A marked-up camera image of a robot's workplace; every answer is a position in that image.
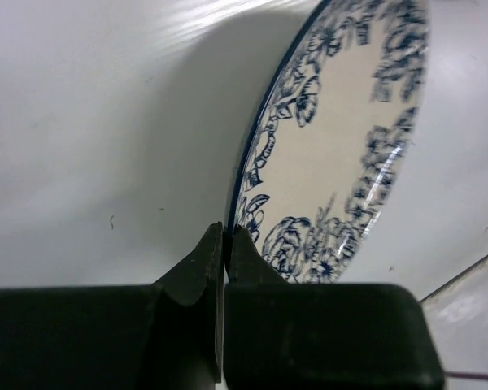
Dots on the blue floral plate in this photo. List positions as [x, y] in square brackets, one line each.
[327, 143]

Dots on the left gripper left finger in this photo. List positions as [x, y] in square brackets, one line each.
[163, 335]

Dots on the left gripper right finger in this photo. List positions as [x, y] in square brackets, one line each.
[279, 335]

